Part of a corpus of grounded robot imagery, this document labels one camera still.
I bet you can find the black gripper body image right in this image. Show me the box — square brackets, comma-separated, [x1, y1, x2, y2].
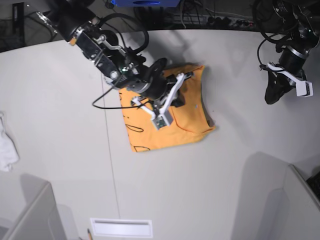
[278, 47, 309, 80]

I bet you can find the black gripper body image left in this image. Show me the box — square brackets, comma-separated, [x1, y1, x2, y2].
[126, 57, 177, 101]

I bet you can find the orange T-shirt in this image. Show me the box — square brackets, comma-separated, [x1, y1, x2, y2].
[122, 64, 216, 152]

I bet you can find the blue grey device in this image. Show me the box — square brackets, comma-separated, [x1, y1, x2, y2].
[110, 0, 180, 7]

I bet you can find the black keyboard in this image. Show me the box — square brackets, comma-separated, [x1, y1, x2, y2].
[306, 173, 320, 199]

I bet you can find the grey box right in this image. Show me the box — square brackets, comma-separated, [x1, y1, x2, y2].
[264, 165, 320, 240]

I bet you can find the grey box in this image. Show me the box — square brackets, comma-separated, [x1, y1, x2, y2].
[0, 181, 67, 240]
[264, 165, 320, 240]

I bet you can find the white paper label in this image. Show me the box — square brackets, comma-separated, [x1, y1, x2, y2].
[90, 218, 154, 239]

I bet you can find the pencil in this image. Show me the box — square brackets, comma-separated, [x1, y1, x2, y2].
[87, 228, 93, 240]

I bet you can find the white cloth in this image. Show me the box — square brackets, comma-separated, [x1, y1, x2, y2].
[0, 111, 20, 172]

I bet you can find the grey box left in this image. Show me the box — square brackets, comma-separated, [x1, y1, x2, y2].
[0, 181, 67, 240]

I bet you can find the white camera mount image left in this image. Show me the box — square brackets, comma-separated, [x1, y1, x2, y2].
[131, 72, 194, 130]

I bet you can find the white camera mount image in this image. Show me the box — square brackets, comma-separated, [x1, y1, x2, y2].
[260, 62, 314, 98]
[131, 72, 194, 130]

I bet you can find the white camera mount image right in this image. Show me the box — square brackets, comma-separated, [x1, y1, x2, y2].
[260, 62, 314, 98]

